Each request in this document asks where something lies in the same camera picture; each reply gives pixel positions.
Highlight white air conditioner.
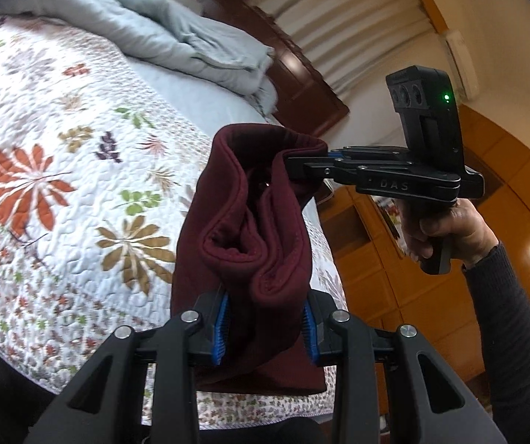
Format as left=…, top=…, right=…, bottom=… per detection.
left=442, top=29, right=480, bottom=101

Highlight beige curtain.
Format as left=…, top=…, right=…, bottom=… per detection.
left=252, top=0, right=440, bottom=98

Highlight right hand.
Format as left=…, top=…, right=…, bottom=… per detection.
left=396, top=198, right=499, bottom=269

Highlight light blue blanket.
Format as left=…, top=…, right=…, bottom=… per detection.
left=0, top=0, right=277, bottom=116

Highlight floral white quilt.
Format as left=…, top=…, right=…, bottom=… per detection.
left=0, top=14, right=349, bottom=431

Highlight dark wooden headboard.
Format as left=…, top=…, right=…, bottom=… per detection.
left=198, top=0, right=349, bottom=137

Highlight maroon pants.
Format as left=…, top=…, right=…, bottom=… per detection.
left=171, top=123, right=327, bottom=396

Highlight wooden dresser cabinet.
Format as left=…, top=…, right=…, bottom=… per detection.
left=318, top=105, right=530, bottom=406

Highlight right forearm dark sleeve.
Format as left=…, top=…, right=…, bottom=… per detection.
left=463, top=243, right=530, bottom=443

